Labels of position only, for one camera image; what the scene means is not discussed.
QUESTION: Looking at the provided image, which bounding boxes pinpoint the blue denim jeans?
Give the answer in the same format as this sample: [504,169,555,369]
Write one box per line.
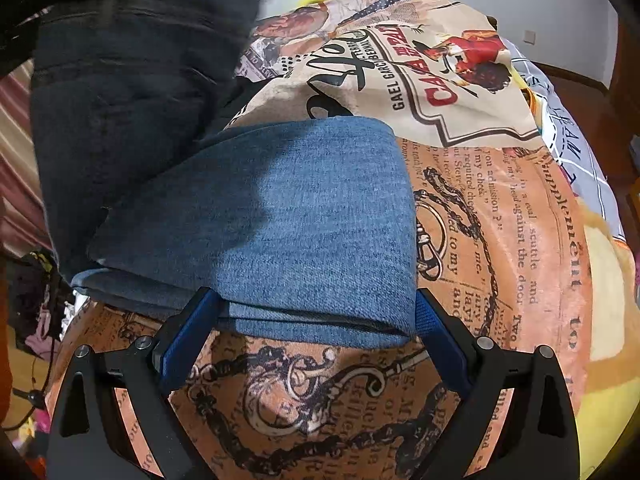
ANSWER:
[30,0,416,349]

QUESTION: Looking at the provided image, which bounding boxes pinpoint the printed bed quilt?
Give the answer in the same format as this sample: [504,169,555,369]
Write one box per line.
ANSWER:
[44,0,640,480]

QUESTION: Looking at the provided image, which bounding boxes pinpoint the striped red curtain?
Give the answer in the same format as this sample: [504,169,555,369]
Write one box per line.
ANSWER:
[0,61,51,257]

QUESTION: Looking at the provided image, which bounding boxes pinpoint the wall power socket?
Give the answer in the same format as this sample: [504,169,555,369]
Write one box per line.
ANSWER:
[523,30,536,46]

